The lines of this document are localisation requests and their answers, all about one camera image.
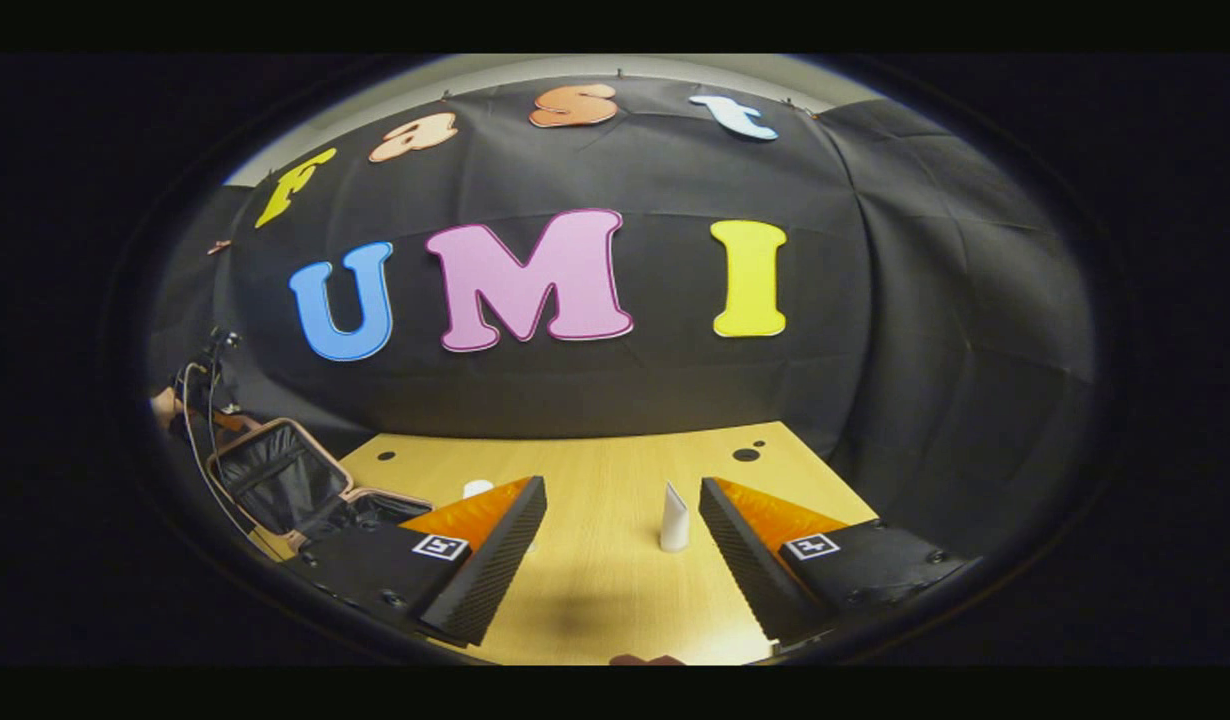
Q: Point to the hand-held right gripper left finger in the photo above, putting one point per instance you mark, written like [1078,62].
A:
[495,565]

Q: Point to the black backdrop cloth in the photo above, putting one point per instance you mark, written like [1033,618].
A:
[925,330]

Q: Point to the white squeeze tube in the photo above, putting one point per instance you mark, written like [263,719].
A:
[673,522]

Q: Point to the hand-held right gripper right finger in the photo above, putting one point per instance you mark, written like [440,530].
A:
[750,560]

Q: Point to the white round jar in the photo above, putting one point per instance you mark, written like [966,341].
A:
[477,489]

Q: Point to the pink suitcase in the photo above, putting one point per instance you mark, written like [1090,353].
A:
[275,475]

